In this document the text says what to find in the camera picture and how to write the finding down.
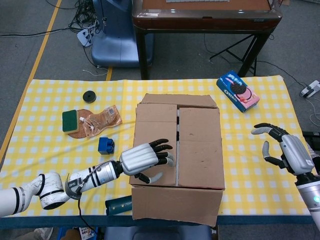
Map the black device case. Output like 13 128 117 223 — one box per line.
302 131 320 156

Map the blue Oreo cookie box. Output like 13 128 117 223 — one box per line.
216 69 261 114

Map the green yellow sponge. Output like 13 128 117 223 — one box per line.
61 109 80 135

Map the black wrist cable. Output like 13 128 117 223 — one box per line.
74 166 103 240

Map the yellow white checkered tablecloth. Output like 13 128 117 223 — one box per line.
0 76 312 217

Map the black cable bundle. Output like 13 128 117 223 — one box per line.
67 0 108 38

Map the blue padded seat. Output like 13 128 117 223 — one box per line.
103 224 213 240

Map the brown mahjong table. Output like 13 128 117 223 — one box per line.
131 0 283 80

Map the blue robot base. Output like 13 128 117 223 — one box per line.
91 0 155 68

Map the black round disc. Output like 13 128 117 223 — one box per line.
82 90 97 104

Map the blue toy building brick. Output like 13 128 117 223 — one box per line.
97 136 116 156

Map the red taped cardboard box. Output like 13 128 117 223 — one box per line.
129 93 226 228

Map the brown woven round coaster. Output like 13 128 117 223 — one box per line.
67 108 95 140

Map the clear plastic spout pouch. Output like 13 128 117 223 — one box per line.
79 105 123 139

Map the dark teal flower-dotted holder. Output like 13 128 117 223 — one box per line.
104 195 133 216

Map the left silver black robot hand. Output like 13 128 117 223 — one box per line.
119 138 175 185

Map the white power strip with plugs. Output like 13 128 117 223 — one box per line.
76 27 97 47

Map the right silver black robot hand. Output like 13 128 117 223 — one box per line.
250 122 315 176

